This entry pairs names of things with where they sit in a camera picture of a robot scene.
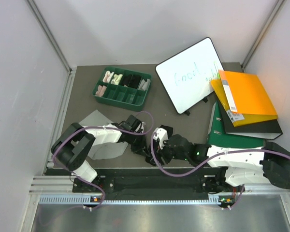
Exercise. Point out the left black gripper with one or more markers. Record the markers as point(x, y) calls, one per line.
point(141, 148)

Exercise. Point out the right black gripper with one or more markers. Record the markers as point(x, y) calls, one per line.
point(168, 159)

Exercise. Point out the black underwear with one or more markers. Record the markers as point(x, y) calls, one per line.
point(131, 80)
point(163, 156)

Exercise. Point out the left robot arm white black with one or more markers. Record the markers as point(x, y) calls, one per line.
point(73, 146)

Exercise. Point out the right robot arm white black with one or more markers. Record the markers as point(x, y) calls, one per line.
point(269, 164)

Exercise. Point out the grey underwear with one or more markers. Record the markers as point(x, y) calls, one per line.
point(104, 151)

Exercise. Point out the black rolled underwear in tray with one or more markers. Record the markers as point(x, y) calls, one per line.
point(131, 80)

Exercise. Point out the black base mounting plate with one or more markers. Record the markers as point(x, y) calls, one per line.
point(162, 182)

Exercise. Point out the green binder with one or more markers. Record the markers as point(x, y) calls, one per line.
point(218, 137)

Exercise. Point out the green compartment tray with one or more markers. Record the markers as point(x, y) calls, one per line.
point(121, 96)

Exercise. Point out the grey rolled socks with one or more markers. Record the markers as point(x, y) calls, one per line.
point(144, 84)

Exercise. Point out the pink rolled socks bottom-left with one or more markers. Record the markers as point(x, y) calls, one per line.
point(100, 91)

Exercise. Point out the cream rolled socks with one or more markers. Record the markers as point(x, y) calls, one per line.
point(116, 79)

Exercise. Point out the pink rolled socks top-left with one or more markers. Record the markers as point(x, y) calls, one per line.
point(108, 76)

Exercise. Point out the orange binder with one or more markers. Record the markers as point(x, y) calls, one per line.
point(243, 98)

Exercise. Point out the black binder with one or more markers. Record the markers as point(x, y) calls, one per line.
point(265, 130)

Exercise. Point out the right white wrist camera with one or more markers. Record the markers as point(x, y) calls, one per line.
point(160, 135)

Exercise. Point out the white whiteboard black frame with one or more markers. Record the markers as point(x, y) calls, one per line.
point(186, 76)

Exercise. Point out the aluminium frame rail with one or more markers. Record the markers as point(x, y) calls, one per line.
point(48, 33)

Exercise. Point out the white slotted cable duct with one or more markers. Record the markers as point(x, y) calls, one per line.
point(89, 200)

